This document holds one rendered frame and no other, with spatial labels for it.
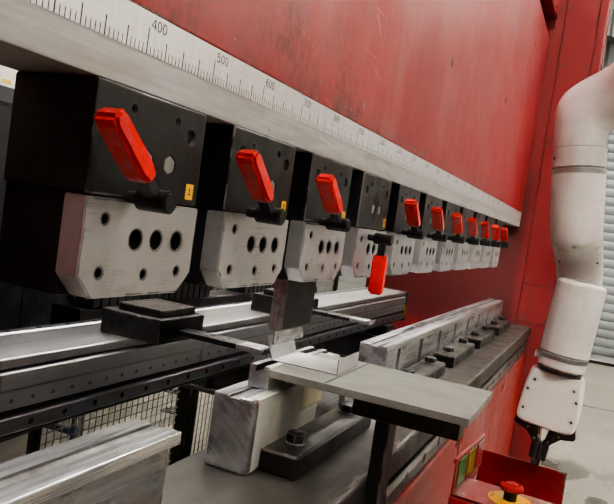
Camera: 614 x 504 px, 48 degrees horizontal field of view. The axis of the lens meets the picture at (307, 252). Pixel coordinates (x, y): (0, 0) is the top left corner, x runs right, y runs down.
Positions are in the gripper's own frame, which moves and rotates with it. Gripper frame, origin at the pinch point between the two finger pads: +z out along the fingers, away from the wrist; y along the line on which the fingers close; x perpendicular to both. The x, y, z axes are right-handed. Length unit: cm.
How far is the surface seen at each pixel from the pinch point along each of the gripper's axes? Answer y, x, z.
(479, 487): -7.0, -8.1, 7.2
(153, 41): -27, -87, -46
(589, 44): -38, 173, -119
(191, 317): -50, -42, -13
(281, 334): -32, -46, -17
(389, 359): -31.9, 2.3, -6.9
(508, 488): -1.9, -11.7, 4.1
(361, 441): -21.8, -31.3, -1.1
